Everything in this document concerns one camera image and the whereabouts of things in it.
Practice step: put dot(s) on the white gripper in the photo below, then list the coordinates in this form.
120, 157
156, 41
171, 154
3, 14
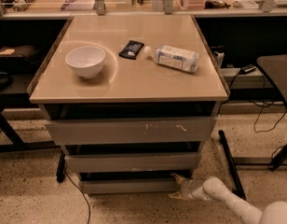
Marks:
185, 187

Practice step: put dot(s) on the grey bottom drawer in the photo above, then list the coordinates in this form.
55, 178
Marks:
138, 182

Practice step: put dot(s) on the grey drawer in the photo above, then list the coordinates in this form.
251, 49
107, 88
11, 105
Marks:
133, 162
129, 131
138, 182

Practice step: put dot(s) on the grey top drawer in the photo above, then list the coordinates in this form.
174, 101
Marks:
129, 131

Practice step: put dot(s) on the grey middle drawer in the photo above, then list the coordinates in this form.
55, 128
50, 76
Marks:
133, 162

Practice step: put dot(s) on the grey drawer cabinet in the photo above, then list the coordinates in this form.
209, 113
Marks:
129, 89

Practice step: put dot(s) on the black table leg right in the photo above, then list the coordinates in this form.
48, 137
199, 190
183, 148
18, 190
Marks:
238, 189

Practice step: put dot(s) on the black table leg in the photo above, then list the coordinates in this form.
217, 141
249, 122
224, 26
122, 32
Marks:
238, 189
17, 144

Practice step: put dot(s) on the clear plastic water bottle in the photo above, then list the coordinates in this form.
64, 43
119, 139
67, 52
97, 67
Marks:
172, 57

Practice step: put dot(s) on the black device on shelf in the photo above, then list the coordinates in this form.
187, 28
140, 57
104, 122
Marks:
247, 69

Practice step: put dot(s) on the dark snack packet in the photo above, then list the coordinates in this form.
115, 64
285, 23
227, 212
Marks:
131, 50

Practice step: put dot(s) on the dark side table top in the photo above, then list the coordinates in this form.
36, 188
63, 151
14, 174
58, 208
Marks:
275, 69

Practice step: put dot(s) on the white bowl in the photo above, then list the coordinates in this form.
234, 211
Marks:
87, 61

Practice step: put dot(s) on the black table leg left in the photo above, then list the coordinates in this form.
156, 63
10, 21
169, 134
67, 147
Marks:
17, 144

